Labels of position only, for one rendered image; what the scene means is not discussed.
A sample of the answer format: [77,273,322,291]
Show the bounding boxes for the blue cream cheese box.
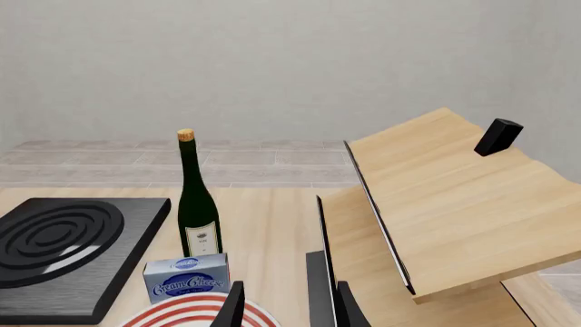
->
[142,252,232,305]

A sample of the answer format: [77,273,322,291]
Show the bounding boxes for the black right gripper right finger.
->
[337,280,374,327]

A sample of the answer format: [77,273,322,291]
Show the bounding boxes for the white plate with red rings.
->
[120,292,282,327]

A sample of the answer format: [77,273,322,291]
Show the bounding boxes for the wooden cabinet drawer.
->
[342,106,581,305]

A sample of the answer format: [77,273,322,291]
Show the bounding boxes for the dark green wine bottle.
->
[175,128,224,259]

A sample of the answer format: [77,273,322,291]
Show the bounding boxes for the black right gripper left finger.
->
[212,280,247,327]

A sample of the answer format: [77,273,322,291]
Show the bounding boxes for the black drawer handle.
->
[473,117,525,158]

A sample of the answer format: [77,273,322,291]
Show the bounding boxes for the pale wooden cabinet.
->
[305,106,581,327]

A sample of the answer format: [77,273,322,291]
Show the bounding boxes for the black stove plate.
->
[0,196,172,326]

